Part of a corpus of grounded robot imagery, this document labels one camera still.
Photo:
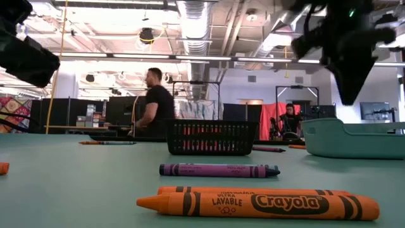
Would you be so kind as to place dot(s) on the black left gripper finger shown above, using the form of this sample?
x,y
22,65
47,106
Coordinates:
x,y
41,66

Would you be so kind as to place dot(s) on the stacked storage boxes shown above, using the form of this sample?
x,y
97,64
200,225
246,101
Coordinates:
x,y
90,114

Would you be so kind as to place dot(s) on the round ceiling fixture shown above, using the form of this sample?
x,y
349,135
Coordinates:
x,y
251,15

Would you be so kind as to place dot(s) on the person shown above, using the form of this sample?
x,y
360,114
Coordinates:
x,y
159,104
291,122

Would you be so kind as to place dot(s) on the long ceiling light strip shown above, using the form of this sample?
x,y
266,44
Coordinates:
x,y
202,58

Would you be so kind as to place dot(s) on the dark wall monitor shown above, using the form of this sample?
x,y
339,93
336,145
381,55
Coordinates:
x,y
368,109

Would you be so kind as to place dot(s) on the blue crayon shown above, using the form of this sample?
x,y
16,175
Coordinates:
x,y
120,142

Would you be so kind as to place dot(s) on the black metal rack frame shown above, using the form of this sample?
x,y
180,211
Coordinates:
x,y
196,82
297,86

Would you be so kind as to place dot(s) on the wooden bench top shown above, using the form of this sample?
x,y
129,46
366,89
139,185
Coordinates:
x,y
69,127

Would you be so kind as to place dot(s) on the black ceiling dome fixture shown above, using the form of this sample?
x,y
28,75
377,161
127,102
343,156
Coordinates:
x,y
146,35

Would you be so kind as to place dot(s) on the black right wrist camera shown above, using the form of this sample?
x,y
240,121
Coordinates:
x,y
308,41

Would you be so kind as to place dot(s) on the green table mat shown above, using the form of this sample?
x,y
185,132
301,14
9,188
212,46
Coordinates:
x,y
63,190

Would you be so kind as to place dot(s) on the white blue hanging cloth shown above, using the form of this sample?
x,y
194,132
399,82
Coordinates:
x,y
197,111

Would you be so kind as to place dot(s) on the colourful patterned quilt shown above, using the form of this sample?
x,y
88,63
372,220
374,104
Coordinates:
x,y
14,107

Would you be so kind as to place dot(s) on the grey wall vent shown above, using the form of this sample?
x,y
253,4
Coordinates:
x,y
251,78
299,79

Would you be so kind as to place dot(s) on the red fabric backdrop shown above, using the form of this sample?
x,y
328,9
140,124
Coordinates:
x,y
265,114

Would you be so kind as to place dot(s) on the dark partition panel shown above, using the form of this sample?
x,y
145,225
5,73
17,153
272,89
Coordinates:
x,y
326,111
240,112

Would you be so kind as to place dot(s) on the black partition panel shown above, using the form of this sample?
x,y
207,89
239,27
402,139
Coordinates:
x,y
121,111
60,114

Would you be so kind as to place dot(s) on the purple crayon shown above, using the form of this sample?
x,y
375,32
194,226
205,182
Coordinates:
x,y
215,171
269,149

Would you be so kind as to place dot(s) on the black slotted plastic basket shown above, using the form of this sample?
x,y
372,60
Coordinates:
x,y
210,122

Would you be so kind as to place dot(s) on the teal plastic bin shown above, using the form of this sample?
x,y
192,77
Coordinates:
x,y
348,145

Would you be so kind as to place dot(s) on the silver ceiling duct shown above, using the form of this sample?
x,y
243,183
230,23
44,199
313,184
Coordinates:
x,y
269,44
194,28

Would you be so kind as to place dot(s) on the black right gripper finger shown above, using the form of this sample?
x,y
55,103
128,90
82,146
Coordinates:
x,y
351,82

